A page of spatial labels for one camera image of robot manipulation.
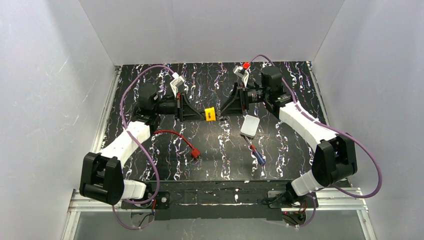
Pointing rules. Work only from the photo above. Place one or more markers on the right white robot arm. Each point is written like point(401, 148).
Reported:
point(334, 155)

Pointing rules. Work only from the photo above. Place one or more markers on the white rectangular box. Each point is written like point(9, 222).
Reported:
point(249, 126)

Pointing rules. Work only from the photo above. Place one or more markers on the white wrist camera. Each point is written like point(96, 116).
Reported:
point(178, 80)
point(242, 71)

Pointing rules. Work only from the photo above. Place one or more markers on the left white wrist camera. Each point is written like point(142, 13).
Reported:
point(178, 80)

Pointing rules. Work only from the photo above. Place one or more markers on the aluminium frame rail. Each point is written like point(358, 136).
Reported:
point(74, 216)

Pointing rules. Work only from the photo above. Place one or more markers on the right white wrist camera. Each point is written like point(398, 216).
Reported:
point(242, 71)

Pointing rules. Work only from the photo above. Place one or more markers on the blue red screwdriver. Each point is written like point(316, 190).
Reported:
point(259, 157)

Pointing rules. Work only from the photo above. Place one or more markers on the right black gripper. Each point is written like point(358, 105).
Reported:
point(238, 98)

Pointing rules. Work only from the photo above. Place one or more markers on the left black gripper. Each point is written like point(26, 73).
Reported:
point(179, 107)

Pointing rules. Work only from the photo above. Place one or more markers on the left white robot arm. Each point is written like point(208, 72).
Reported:
point(102, 177)

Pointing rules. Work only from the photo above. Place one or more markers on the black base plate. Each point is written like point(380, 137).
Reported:
point(255, 199)

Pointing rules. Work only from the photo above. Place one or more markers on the yellow padlock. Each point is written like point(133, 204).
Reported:
point(210, 114)

